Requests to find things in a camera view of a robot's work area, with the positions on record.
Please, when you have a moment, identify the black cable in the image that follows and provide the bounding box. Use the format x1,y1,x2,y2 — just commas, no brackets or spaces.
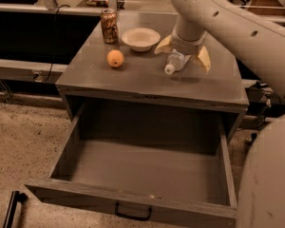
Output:
41,4,72,84

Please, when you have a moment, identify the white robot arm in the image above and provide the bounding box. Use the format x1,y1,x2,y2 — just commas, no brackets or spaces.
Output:
155,0,285,228

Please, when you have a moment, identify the clear plastic water bottle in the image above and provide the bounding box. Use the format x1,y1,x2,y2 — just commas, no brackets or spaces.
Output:
164,51,185,75

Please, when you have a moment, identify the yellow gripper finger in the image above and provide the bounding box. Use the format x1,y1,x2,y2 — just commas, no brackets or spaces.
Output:
191,46,211,74
154,35,173,54

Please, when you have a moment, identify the black handle lower left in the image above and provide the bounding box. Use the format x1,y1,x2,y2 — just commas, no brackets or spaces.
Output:
3,191,28,228

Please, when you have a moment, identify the white ceramic bowl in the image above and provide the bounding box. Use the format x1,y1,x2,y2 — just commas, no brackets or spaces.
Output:
122,28,161,52

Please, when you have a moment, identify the patterned drink can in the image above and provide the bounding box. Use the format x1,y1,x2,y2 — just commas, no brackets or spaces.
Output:
101,9,119,44

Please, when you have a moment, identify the black drawer handle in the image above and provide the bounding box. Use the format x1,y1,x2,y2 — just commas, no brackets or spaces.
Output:
114,202,153,221

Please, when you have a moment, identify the orange fruit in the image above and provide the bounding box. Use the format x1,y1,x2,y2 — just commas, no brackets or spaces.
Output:
106,49,124,68

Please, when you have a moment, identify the grey cabinet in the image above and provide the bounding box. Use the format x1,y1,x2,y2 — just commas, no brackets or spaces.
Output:
55,10,250,143

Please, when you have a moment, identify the open grey top drawer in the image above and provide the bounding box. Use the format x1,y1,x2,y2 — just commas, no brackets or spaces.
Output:
26,101,237,228

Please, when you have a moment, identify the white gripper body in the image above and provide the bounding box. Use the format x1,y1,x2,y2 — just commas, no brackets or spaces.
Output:
171,31,207,55

